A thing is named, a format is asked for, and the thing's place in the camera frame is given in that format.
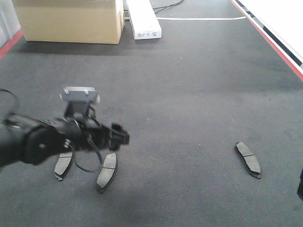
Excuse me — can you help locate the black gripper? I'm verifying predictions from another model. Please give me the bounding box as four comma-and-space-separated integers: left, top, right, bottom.
54, 118, 130, 151

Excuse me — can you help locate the brake pad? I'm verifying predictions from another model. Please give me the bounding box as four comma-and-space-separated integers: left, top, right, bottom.
297, 169, 303, 200
54, 152, 72, 181
234, 142, 261, 179
96, 153, 117, 194

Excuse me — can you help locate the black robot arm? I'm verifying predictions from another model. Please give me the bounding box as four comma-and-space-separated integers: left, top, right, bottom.
0, 114, 130, 167

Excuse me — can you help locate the dark conveyor belt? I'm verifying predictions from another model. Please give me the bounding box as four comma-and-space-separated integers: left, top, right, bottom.
0, 0, 303, 227

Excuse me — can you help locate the long white carton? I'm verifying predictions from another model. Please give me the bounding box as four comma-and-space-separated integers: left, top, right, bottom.
126, 0, 162, 40

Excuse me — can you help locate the cardboard box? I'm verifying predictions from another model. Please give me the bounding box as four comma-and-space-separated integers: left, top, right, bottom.
12, 0, 124, 44

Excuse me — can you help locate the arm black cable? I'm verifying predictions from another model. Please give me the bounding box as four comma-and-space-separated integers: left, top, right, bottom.
70, 134, 104, 173

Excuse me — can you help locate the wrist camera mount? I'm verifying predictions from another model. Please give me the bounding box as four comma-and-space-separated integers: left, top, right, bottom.
59, 87, 100, 119

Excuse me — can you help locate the red conveyor side rail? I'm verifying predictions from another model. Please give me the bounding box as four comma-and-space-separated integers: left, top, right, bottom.
231, 0, 303, 81

